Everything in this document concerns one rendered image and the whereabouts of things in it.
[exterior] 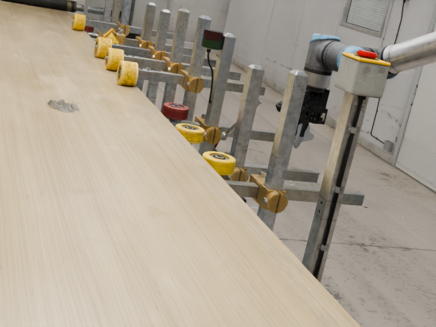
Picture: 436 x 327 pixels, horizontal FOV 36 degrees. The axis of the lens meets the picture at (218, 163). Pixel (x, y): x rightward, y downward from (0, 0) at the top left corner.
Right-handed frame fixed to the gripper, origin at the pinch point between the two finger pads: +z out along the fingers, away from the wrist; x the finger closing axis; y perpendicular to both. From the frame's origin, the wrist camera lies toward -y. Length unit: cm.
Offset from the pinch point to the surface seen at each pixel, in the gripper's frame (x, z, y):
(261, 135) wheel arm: -1.4, -2.2, -13.2
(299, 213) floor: 151, 83, 95
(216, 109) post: -5.7, -9.7, -31.7
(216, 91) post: -5.7, -15.2, -32.8
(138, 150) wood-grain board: -50, -7, -65
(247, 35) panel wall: 731, 33, 273
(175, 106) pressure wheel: -0.9, -7.9, -43.0
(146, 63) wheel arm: 49, -12, -41
